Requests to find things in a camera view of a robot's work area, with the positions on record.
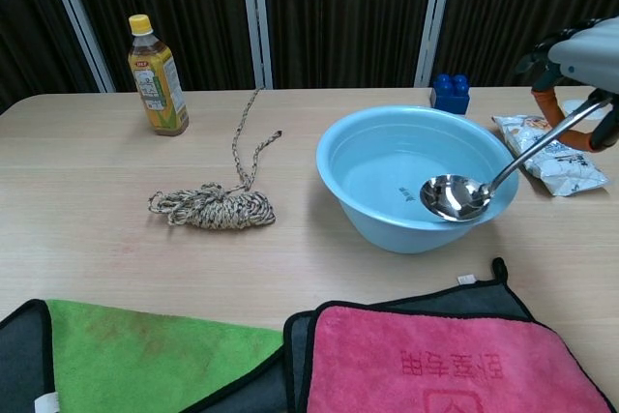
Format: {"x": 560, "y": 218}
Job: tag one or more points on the white snack bag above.
{"x": 570, "y": 166}

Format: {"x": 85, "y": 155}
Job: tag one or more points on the yellow-capped tea bottle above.
{"x": 157, "y": 89}

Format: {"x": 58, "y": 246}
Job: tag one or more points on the green and grey towel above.
{"x": 145, "y": 360}

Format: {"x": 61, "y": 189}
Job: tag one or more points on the light blue plastic basin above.
{"x": 367, "y": 219}

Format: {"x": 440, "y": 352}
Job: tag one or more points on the blue toy building block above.
{"x": 450, "y": 98}

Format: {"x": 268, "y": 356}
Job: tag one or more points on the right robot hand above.
{"x": 590, "y": 55}

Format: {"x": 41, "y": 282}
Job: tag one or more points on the grey metal partition post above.
{"x": 77, "y": 21}
{"x": 433, "y": 21}
{"x": 256, "y": 21}

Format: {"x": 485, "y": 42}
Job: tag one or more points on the pink and grey towel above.
{"x": 411, "y": 360}

